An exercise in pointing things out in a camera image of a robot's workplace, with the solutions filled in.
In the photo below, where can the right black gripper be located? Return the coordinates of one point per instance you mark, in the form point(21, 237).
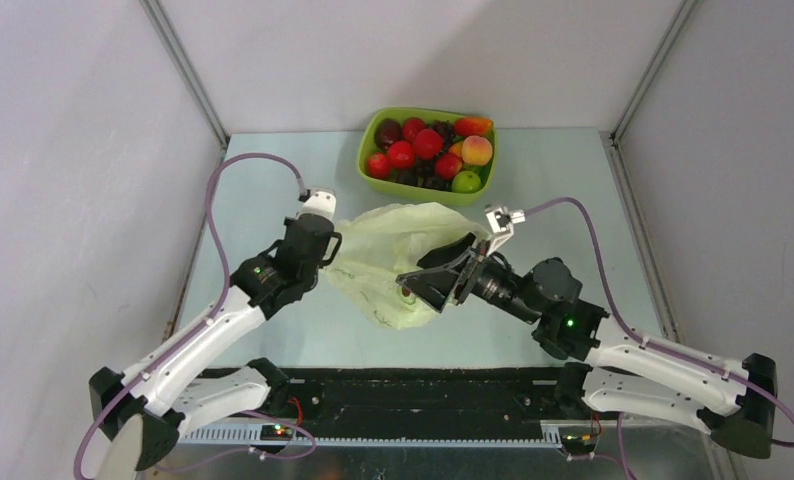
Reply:
point(435, 285)

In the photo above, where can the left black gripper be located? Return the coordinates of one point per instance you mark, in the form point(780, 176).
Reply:
point(320, 263)

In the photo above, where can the pale green plastic bag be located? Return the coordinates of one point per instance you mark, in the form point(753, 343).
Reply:
point(385, 242)

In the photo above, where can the fake green apple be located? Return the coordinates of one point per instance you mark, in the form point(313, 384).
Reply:
point(466, 182)

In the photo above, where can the red fake apple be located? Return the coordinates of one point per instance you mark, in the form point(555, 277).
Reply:
point(427, 144)

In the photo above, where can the dark purple fake plum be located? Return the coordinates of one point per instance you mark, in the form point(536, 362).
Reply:
point(435, 182)

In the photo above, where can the fake peach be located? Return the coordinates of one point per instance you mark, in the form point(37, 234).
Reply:
point(476, 151)

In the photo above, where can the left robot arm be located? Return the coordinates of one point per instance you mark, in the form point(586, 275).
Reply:
point(145, 410)

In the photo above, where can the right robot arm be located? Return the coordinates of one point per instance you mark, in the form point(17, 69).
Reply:
point(605, 368)

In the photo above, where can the fake strawberry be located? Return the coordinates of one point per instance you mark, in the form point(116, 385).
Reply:
point(378, 166)

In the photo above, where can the red fake fruit lower right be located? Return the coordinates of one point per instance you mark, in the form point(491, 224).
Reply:
point(447, 166)

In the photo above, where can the red fake fruit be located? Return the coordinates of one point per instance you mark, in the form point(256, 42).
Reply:
point(411, 127)
point(401, 155)
point(447, 166)

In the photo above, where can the red fake fruit middle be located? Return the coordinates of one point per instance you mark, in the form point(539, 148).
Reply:
point(401, 155)

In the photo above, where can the dark red fake plum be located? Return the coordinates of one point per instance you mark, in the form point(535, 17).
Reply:
point(388, 132)

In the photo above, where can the fake grape bunch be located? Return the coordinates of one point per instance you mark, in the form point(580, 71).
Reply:
point(446, 131)

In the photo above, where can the orange red fake mango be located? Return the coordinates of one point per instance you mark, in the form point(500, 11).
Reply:
point(472, 126)

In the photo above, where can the red fake fruit top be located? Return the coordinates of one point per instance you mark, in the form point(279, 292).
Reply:
point(411, 127)

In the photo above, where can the green plastic fruit bowl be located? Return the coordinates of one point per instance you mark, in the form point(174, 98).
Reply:
point(407, 184)

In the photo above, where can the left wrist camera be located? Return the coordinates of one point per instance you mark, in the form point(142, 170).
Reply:
point(319, 202)

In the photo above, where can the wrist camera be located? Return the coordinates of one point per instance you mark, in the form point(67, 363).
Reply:
point(319, 202)
point(501, 222)

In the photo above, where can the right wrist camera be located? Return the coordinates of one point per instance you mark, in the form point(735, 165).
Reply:
point(501, 222)

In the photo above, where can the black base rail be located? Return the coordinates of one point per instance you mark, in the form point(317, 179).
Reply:
point(423, 404)

